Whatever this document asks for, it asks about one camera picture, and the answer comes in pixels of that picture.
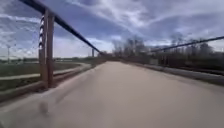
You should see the dark metal railing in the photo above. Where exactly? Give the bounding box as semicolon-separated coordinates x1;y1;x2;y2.
119;35;224;86

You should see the pale concrete bridge path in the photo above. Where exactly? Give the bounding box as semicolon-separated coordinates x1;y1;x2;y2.
0;60;224;128

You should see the pale curved footpath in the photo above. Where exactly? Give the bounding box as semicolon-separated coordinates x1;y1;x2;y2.
0;62;93;82

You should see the green grass field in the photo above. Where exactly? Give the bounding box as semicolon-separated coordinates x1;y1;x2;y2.
0;57;101;92

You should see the rusty wire mesh railing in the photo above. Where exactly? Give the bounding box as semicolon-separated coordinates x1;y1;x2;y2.
0;0;108;104

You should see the row of bare trees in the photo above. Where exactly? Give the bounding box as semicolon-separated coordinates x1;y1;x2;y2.
111;33;224;69

